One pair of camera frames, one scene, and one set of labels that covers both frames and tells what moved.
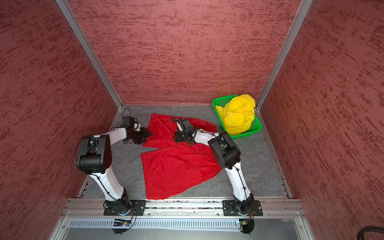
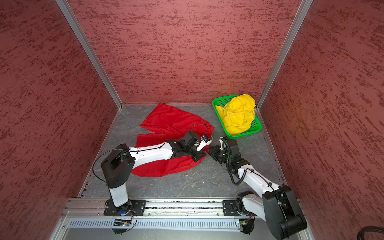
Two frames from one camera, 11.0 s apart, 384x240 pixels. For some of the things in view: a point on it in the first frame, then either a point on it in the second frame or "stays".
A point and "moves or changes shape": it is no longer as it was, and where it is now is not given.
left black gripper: [145, 134] → [199, 154]
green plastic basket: [256, 125] stays
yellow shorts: [238, 114] stays
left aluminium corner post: [80, 34] stays
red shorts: [174, 165] moves or changes shape
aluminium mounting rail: [183, 208] stays
